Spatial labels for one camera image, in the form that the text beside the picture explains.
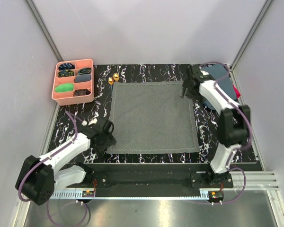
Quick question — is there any grey stitched cloth napkin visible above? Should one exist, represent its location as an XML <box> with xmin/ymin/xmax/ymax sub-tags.
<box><xmin>107</xmin><ymin>81</ymin><xmax>199</xmax><ymax>154</ymax></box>

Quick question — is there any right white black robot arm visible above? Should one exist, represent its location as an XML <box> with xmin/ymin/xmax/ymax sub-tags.
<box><xmin>181</xmin><ymin>65</ymin><xmax>251</xmax><ymax>188</ymax></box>

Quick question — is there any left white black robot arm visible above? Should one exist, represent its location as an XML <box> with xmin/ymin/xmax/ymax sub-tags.
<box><xmin>15</xmin><ymin>117</ymin><xmax>116</xmax><ymax>205</ymax></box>

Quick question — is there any blue grey folded cloth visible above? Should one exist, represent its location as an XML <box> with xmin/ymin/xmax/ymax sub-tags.
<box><xmin>200</xmin><ymin>64</ymin><xmax>237</xmax><ymax>101</ymax></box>

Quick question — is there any magenta folded cloth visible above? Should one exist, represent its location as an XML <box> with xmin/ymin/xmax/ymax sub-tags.
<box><xmin>233</xmin><ymin>86</ymin><xmax>241</xmax><ymax>99</ymax></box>

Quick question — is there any brown patterned roll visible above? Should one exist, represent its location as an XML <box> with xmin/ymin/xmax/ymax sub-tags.
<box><xmin>74</xmin><ymin>89</ymin><xmax>91</xmax><ymax>96</ymax></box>

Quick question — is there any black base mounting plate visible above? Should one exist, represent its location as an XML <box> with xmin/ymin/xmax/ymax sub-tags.
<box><xmin>65</xmin><ymin>162</ymin><xmax>234</xmax><ymax>198</ymax></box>

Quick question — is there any green rolled cloth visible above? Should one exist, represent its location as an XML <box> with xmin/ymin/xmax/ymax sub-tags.
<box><xmin>54</xmin><ymin>83</ymin><xmax>74</xmax><ymax>93</ymax></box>

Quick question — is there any pink compartment organizer tray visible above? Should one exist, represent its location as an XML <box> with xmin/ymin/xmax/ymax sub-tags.
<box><xmin>52</xmin><ymin>59</ymin><xmax>95</xmax><ymax>106</ymax></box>

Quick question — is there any grey rolled cloth in tray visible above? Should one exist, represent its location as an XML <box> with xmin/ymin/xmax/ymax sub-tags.
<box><xmin>74</xmin><ymin>74</ymin><xmax>91</xmax><ymax>83</ymax></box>

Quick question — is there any teal patterned roll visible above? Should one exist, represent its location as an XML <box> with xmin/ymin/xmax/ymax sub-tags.
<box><xmin>77</xmin><ymin>67</ymin><xmax>92</xmax><ymax>75</ymax></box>

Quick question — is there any yellow blue patterned roll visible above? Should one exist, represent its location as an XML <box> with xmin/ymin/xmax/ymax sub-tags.
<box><xmin>57</xmin><ymin>69</ymin><xmax>75</xmax><ymax>78</ymax></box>

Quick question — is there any blue patterned roll top left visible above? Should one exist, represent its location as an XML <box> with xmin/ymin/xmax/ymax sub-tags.
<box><xmin>58</xmin><ymin>62</ymin><xmax>75</xmax><ymax>70</ymax></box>

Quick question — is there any gold spoon teal handle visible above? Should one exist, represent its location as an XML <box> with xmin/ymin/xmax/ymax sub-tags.
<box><xmin>108</xmin><ymin>77</ymin><xmax>114</xmax><ymax>93</ymax></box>

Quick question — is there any white slotted cable duct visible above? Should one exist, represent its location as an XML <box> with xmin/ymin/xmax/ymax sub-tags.
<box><xmin>51</xmin><ymin>189</ymin><xmax>209</xmax><ymax>200</ymax></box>

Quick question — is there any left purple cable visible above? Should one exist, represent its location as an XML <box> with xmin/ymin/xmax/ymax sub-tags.
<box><xmin>18</xmin><ymin>111</ymin><xmax>92</xmax><ymax>227</ymax></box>

